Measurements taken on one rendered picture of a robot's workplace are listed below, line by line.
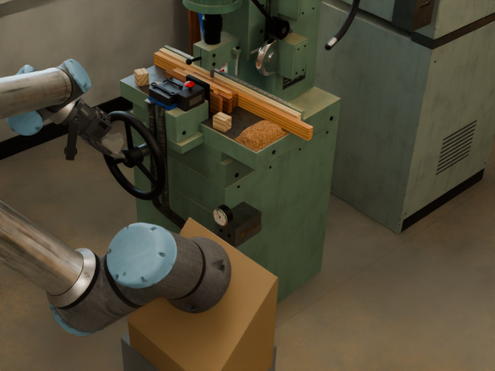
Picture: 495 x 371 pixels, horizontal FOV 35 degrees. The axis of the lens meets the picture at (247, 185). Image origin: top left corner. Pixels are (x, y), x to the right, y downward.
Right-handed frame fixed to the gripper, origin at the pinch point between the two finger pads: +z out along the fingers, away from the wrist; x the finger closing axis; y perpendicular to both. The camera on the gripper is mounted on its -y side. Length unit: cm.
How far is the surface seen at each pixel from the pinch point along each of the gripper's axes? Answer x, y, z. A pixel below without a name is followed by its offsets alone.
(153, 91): 9.9, 19.0, -2.0
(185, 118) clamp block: 3.6, 20.1, 8.6
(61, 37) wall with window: 157, -26, -1
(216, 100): 10.5, 28.6, 14.8
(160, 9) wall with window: 187, 8, 34
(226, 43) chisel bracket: 22.9, 41.6, 9.6
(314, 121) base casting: 25, 41, 52
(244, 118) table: 7.5, 30.2, 24.3
